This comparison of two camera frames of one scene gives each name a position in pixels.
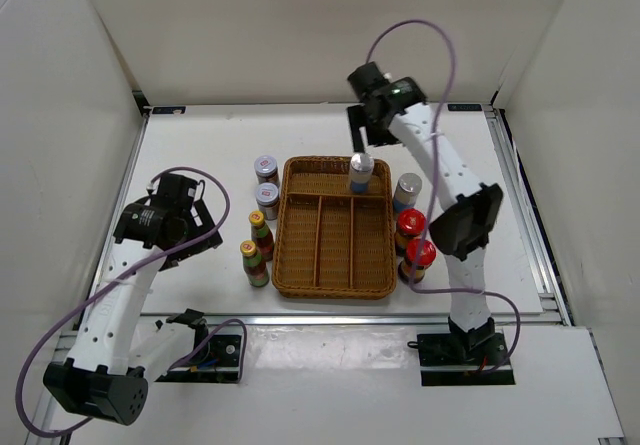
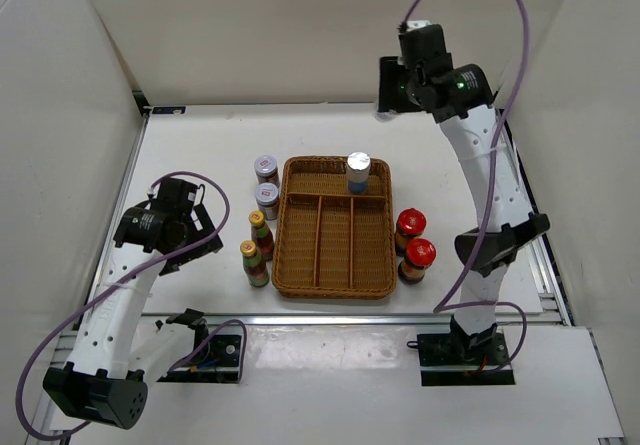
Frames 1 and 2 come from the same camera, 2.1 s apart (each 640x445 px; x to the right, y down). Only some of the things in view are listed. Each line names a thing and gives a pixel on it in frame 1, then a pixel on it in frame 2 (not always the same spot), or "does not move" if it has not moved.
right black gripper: [358, 118] to [389, 72]
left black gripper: [201, 245] does not move
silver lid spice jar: [361, 168] does not move
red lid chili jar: [410, 225] does not move
